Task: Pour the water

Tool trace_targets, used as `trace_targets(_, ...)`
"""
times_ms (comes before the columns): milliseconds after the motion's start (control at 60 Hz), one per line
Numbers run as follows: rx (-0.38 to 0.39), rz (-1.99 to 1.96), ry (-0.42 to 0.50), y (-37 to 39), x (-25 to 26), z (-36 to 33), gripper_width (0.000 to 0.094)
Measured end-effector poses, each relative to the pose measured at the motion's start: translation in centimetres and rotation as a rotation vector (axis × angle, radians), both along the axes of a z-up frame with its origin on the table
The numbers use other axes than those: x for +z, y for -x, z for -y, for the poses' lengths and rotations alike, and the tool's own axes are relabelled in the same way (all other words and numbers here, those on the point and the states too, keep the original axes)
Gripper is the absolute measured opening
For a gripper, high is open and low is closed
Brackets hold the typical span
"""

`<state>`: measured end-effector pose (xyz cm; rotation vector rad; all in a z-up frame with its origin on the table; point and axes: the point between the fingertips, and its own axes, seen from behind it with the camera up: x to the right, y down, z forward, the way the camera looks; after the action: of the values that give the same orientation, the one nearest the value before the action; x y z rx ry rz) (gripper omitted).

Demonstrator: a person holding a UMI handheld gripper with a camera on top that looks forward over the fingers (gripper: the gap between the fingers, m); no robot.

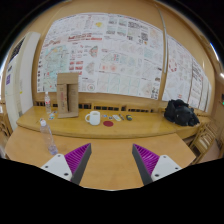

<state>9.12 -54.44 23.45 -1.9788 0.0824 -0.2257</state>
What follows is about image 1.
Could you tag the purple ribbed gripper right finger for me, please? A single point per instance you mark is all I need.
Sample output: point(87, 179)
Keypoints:
point(151, 166)

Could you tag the clear plastic water bottle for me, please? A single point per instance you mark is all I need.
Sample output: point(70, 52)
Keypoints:
point(48, 138)

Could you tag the large poster wall display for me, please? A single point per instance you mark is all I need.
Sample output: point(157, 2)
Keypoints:
point(111, 53)

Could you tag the brown cardboard box stand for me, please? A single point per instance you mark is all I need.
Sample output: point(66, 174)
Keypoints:
point(67, 95)

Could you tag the white door panel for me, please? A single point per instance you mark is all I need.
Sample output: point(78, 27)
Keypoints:
point(18, 90)

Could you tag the black bag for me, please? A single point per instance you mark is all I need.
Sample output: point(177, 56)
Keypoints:
point(179, 112)

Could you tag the wooden chair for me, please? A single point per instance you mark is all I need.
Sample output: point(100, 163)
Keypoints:
point(203, 140)

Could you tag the small dark gadget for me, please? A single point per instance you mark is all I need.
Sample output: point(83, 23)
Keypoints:
point(129, 117)

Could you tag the small clear bottle far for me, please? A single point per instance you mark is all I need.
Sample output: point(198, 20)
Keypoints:
point(47, 103)

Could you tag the white ceramic mug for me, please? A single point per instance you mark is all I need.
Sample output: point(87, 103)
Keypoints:
point(93, 118)

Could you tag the white remote control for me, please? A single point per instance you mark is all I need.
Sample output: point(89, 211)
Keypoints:
point(116, 117)

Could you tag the right wall poster sheets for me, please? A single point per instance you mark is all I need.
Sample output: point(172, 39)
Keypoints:
point(186, 80)

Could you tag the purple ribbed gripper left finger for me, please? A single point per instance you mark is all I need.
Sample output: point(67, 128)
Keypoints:
point(71, 166)

